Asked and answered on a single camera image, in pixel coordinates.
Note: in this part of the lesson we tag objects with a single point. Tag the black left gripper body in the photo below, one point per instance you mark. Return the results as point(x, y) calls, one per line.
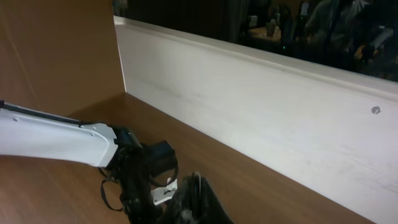
point(136, 196)

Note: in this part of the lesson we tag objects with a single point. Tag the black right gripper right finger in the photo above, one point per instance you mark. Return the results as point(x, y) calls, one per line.
point(207, 207)

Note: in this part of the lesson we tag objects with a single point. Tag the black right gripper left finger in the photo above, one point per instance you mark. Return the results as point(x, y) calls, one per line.
point(179, 210)

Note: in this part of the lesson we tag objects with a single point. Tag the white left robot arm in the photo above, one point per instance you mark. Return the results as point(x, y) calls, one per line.
point(113, 149)

